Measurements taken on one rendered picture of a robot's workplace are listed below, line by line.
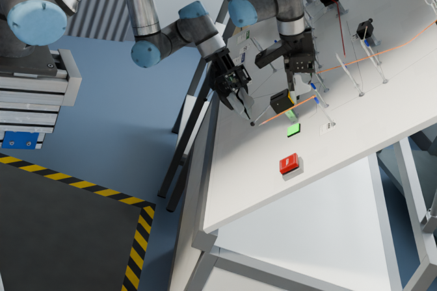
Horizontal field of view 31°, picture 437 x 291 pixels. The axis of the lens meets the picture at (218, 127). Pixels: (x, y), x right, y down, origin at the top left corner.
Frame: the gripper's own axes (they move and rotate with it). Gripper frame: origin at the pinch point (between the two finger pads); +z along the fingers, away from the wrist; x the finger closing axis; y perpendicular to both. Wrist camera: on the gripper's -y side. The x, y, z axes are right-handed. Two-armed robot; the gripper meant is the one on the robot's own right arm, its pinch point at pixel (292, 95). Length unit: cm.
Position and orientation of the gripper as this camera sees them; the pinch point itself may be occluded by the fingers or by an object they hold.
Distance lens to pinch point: 219.3
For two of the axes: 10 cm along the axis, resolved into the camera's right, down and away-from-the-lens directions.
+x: 1.1, -5.5, 8.3
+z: 1.7, 8.3, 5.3
